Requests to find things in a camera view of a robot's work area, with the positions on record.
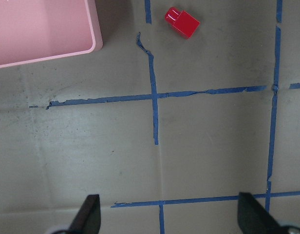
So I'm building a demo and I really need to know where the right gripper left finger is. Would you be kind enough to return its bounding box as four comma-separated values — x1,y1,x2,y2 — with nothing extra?
67,194,101,234

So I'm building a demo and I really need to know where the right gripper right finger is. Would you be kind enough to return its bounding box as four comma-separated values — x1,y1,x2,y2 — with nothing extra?
238,192,289,234

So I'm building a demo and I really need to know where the pink plastic box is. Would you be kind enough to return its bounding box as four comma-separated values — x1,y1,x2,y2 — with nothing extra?
0,0,103,68

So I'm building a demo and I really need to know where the brown paper table mat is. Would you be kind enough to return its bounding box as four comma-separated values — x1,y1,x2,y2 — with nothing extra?
0,0,300,234

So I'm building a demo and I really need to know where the red toy block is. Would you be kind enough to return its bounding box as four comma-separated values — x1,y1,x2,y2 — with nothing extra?
165,7,200,39

